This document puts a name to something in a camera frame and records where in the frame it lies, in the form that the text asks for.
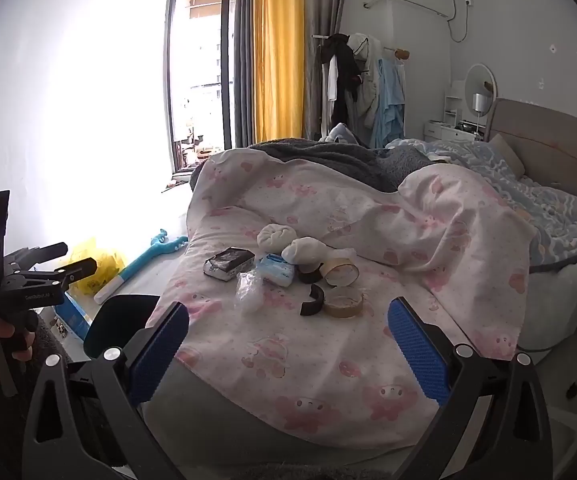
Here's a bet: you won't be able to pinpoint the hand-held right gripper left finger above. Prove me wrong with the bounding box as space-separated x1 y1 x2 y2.
22 301 190 480

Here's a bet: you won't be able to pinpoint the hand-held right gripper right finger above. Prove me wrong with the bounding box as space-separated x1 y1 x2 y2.
387 296 551 480

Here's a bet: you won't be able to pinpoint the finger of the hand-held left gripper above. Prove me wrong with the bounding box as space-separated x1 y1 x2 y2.
16 257 98 290
4 242 69 272

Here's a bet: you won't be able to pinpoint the black trash bin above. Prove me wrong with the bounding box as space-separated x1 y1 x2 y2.
83 294 164 361

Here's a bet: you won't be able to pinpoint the tan tape roll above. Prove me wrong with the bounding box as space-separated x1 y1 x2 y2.
322 290 364 319
318 257 360 287

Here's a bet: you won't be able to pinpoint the clear plastic bag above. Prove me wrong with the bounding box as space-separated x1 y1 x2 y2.
235 269 275 317

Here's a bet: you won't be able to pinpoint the black and white box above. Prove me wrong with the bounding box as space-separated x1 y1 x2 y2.
203 247 256 281

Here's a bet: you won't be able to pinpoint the black plastic clip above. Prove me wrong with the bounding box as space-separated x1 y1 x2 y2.
300 284 326 317

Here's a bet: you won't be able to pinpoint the black tape roll piece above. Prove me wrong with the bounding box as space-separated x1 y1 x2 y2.
295 262 325 286

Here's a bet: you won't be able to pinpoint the blue tissue packet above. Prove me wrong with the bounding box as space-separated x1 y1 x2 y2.
257 253 295 288

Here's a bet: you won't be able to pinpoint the round white sock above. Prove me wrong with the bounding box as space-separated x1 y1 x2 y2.
258 223 297 251

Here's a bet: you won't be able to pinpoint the yellow plastic bag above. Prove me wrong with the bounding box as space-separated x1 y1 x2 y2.
68 237 126 296

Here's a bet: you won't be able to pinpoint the blue printed bag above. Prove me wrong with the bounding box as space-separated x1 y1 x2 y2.
56 290 94 341

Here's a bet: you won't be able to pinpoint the grey fleece clothing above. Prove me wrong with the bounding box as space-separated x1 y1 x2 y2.
18 310 69 361

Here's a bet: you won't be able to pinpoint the blue toy grabber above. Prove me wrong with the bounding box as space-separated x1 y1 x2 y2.
93 228 189 305

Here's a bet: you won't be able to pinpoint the pink printed blanket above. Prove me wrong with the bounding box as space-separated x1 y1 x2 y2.
146 149 539 448

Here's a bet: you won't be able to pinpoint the white bed sheet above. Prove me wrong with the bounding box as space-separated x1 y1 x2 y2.
518 255 577 351

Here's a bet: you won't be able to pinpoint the blue patterned quilt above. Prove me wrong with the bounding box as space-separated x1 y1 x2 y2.
385 139 577 273

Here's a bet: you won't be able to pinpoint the dark grey fleece blanket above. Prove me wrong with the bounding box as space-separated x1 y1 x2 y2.
190 137 431 193

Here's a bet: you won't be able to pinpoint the beige pillow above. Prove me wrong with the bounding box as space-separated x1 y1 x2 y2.
488 134 526 177

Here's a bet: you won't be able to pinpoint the light blue plush toy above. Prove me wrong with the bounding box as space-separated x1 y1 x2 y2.
328 122 369 147

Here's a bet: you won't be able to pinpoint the black framed window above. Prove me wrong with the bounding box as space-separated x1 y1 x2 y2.
168 0 239 173

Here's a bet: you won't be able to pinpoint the white shelf organizer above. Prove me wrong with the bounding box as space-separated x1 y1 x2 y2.
443 95 466 126

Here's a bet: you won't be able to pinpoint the light blue shirt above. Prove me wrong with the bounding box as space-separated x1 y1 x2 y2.
371 57 408 148

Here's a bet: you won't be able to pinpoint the beige bed headboard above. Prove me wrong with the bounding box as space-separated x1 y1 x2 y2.
485 98 577 196

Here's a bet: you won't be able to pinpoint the white cylindrical lamp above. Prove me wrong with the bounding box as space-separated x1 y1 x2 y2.
471 92 486 133

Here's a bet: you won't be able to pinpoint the grey curtain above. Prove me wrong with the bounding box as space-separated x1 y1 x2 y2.
233 0 258 148
301 0 349 141

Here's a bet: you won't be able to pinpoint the white hanging clothes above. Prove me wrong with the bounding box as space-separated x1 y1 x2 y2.
348 32 384 128

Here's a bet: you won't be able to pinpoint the round white mirror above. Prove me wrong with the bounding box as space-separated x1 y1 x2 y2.
465 63 496 113

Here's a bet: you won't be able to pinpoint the black jacket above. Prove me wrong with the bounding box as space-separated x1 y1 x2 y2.
321 33 364 133

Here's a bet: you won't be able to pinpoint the yellow curtain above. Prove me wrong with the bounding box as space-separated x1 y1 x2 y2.
253 0 314 143

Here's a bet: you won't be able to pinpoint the white clothes rail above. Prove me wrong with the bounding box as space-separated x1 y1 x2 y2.
313 34 411 61

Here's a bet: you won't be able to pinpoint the black power cable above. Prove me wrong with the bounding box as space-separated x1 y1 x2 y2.
445 0 471 43

